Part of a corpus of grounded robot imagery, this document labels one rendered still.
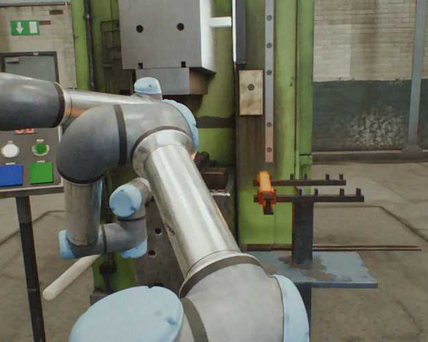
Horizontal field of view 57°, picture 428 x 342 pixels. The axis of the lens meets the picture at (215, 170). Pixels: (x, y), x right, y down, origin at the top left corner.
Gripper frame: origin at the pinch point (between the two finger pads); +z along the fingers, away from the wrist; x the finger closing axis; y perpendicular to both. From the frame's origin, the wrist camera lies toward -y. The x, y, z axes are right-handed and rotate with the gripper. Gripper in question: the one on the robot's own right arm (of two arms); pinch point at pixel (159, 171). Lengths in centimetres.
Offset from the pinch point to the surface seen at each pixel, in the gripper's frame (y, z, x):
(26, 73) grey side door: -90, 567, -409
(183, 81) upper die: -30.0, 16.5, 5.8
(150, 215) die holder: 18.8, 11.5, -8.0
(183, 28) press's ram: -48, 16, 7
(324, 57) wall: -98, 622, 135
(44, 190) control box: 6.8, 1.5, -43.4
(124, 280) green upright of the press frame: 55, 32, -29
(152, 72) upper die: -33.6, 16.4, -5.4
